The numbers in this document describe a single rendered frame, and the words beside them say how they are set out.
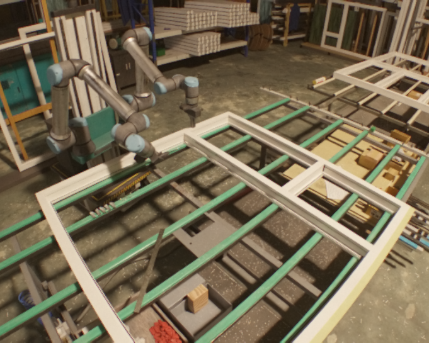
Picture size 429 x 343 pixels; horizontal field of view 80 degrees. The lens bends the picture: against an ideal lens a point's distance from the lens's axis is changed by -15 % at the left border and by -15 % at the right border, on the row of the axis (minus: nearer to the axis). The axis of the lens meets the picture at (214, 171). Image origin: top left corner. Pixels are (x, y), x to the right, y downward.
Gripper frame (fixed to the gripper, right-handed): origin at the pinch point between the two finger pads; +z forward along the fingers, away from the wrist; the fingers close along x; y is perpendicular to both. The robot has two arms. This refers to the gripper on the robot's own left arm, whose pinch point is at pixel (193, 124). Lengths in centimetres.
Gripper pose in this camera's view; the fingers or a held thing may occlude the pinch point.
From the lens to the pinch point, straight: 209.2
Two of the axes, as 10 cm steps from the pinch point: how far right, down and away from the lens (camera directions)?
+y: 7.5, -4.0, 5.3
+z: 0.0, 8.0, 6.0
